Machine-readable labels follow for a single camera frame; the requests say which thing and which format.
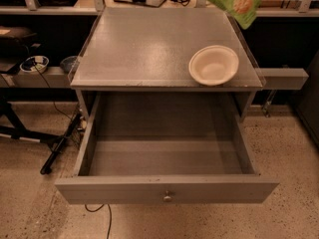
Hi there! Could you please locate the grey shelf rack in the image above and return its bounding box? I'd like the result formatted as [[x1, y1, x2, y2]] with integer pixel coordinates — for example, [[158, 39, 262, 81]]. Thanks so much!
[[1, 0, 318, 81]]

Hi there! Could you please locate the dark round bowl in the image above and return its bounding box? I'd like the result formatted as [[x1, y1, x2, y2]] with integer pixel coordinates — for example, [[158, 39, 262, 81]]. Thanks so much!
[[60, 56, 78, 73]]

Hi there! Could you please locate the white bowl with cables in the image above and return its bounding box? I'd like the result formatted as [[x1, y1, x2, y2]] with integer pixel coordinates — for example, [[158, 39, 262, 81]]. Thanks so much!
[[20, 55, 49, 74]]

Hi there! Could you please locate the black floor cable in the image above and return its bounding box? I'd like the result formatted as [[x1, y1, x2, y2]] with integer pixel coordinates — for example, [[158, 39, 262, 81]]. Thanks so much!
[[84, 203, 114, 239]]

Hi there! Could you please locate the open grey top drawer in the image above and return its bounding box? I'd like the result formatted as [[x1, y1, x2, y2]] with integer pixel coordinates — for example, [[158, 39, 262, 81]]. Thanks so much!
[[56, 93, 278, 204]]

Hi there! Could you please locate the grey cabinet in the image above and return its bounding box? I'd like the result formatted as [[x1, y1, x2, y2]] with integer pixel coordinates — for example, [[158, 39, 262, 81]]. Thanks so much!
[[68, 6, 267, 122]]

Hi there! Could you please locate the black bag on shelf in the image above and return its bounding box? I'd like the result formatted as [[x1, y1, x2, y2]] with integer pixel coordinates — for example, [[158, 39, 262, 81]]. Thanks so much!
[[0, 26, 41, 58]]

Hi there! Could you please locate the round metal drawer knob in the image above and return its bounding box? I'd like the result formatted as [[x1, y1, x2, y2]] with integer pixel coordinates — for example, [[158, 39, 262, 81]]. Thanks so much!
[[162, 191, 172, 203]]

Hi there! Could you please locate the white paper bowl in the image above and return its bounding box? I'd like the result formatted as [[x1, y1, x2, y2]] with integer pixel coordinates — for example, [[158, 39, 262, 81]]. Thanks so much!
[[188, 45, 239, 86]]

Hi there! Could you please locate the black floor stand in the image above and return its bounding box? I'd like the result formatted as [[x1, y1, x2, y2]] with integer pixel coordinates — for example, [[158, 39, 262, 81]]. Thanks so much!
[[0, 97, 81, 175]]

